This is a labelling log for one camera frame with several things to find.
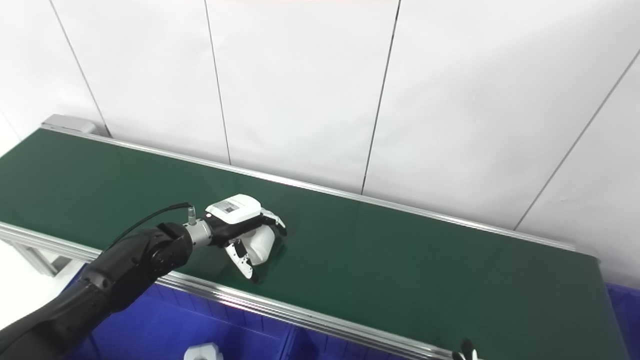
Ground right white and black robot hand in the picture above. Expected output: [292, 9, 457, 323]
[452, 339, 479, 360]

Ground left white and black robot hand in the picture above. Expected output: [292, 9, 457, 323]
[204, 194, 288, 284]

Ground blue plastic bin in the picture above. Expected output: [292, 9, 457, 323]
[285, 325, 406, 360]
[64, 280, 297, 360]
[604, 282, 640, 360]

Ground white plastic part with hole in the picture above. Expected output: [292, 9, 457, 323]
[183, 342, 224, 360]

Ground grey conveyor end cover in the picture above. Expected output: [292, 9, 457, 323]
[41, 114, 97, 135]

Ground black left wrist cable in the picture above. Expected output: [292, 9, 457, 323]
[102, 202, 197, 252]

